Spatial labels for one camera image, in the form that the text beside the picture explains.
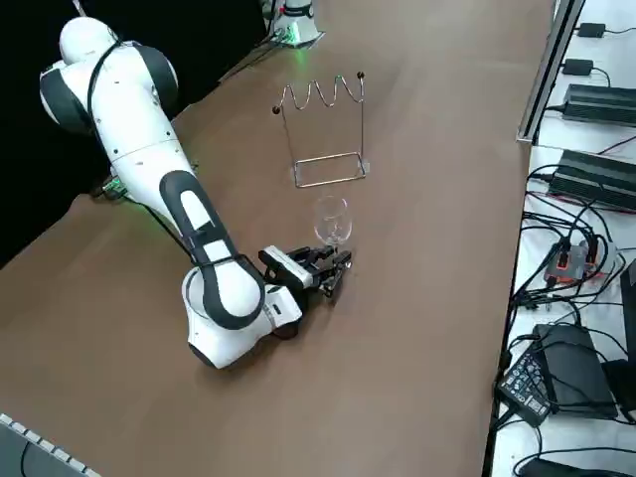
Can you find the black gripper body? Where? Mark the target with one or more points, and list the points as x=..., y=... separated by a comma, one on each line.
x=315, y=270

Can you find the clear glass goblet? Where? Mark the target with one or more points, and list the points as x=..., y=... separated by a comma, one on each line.
x=333, y=218

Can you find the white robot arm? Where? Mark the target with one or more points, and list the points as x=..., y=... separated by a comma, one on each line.
x=134, y=124
x=300, y=25

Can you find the black labelled power adapter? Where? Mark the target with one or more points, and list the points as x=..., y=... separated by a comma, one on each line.
x=524, y=387

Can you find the grey orange usb hub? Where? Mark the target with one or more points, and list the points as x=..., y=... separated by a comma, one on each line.
x=576, y=263

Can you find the black flat box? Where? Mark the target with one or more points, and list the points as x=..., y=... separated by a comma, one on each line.
x=576, y=367

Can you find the large black power brick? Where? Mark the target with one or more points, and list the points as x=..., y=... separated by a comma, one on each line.
x=601, y=104
x=591, y=179

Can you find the small black power adapter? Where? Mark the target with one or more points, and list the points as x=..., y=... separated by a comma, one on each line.
x=579, y=67
x=591, y=29

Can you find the grey slotted panel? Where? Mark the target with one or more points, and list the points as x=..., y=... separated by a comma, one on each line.
x=30, y=447

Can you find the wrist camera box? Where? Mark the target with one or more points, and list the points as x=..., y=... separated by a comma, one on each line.
x=285, y=266

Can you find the aluminium camera post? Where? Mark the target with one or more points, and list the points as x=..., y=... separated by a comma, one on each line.
x=546, y=74

